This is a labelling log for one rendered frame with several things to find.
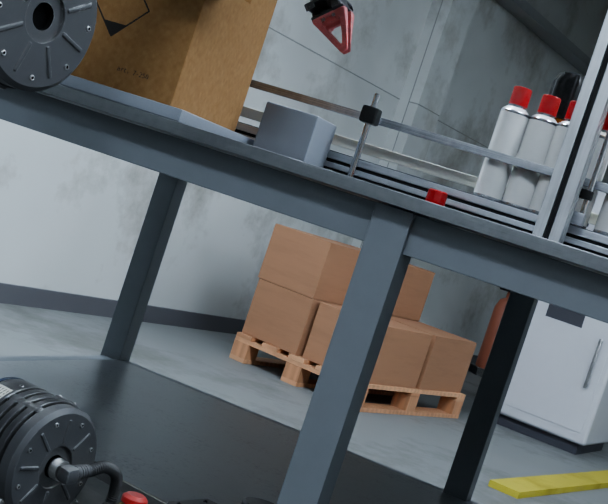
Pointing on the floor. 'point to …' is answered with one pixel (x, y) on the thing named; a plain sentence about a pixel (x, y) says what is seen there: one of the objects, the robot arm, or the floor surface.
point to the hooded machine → (571, 378)
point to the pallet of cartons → (311, 342)
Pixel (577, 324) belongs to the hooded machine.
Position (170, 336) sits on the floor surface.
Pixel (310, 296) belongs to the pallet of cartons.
